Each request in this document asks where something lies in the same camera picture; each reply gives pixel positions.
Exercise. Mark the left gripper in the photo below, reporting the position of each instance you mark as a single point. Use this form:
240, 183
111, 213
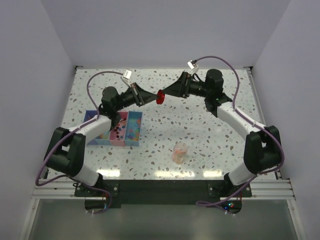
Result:
141, 96

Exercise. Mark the four-compartment candy tray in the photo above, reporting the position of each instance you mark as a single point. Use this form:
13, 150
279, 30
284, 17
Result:
106, 138

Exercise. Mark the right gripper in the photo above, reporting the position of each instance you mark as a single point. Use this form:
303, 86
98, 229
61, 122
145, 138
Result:
181, 87

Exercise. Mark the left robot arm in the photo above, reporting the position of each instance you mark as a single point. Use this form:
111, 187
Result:
66, 150

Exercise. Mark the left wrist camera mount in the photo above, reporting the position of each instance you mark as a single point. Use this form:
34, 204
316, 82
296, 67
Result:
126, 77

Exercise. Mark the clear plastic jar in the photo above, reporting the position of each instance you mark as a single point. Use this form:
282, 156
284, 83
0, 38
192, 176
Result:
179, 152

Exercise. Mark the aluminium frame rail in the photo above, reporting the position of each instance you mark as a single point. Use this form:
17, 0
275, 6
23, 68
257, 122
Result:
263, 151

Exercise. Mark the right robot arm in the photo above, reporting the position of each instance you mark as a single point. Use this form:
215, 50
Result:
262, 144

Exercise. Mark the red jar lid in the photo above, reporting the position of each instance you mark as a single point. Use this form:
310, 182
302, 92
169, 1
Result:
160, 97

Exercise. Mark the lollipops pile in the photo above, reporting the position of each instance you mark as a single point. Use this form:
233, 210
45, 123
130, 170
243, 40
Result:
119, 131

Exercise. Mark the star candies pile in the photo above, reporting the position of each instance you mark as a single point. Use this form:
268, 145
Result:
133, 128

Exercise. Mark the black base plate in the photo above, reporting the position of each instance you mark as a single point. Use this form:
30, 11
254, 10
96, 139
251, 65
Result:
153, 192

